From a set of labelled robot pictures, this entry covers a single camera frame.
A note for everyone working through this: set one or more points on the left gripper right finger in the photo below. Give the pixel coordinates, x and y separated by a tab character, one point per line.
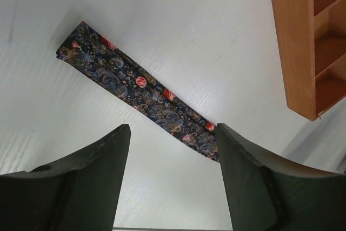
268	192

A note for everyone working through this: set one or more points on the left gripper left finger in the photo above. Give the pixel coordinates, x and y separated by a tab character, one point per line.
77	192

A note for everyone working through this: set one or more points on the navy floral tie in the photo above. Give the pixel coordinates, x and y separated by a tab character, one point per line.
102	62

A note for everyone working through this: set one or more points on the orange wooden divided tray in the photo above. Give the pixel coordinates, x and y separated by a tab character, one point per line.
311	42

